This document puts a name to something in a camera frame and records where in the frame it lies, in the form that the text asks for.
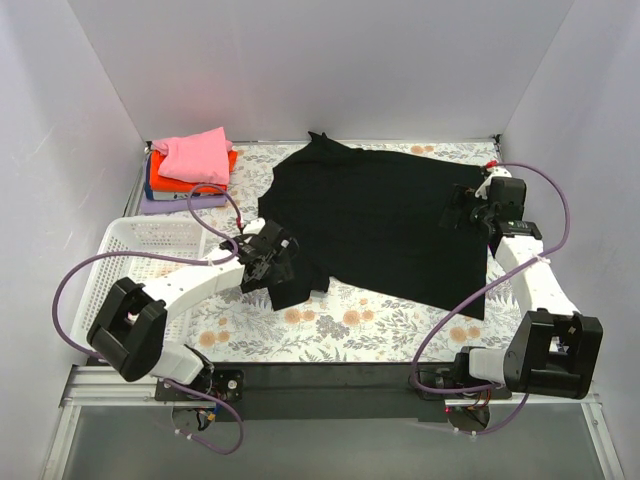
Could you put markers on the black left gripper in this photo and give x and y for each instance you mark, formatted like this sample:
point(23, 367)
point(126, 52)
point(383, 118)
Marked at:
point(279, 267)

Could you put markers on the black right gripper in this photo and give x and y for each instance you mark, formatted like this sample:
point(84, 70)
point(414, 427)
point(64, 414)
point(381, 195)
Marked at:
point(463, 207)

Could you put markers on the black t shirt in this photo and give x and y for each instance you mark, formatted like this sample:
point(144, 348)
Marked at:
point(371, 219)

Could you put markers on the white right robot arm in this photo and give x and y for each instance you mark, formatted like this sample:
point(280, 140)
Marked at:
point(555, 347)

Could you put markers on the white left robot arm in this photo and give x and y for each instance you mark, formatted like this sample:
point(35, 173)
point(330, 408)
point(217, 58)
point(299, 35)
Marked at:
point(129, 329)

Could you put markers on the floral patterned table mat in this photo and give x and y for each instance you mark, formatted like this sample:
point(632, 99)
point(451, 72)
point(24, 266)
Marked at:
point(347, 324)

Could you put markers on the pink folded t shirt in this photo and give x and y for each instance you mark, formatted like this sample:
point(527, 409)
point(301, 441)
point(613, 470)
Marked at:
point(198, 158)

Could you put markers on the lavender folded t shirt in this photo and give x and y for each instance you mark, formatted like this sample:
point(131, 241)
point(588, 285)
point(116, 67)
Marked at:
point(156, 207)

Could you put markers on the orange folded t shirt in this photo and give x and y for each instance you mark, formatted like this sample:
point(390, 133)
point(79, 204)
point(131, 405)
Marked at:
point(158, 159)

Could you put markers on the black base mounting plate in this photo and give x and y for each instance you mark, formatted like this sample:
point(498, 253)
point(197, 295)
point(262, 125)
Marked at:
point(338, 391)

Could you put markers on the aluminium frame rail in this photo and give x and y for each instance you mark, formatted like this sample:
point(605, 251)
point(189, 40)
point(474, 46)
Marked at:
point(109, 429)

